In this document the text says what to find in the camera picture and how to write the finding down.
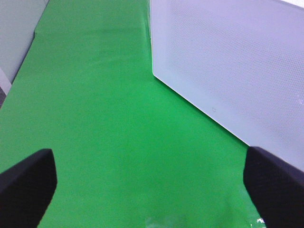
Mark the white microwave door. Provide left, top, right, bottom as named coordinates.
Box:
left=150, top=0, right=304, bottom=170

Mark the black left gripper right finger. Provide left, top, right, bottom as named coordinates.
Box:
left=243, top=146, right=304, bottom=228

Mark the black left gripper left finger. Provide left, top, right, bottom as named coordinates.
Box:
left=0, top=149, right=57, bottom=228

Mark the white microwave oven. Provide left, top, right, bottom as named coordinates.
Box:
left=147, top=0, right=154, bottom=75

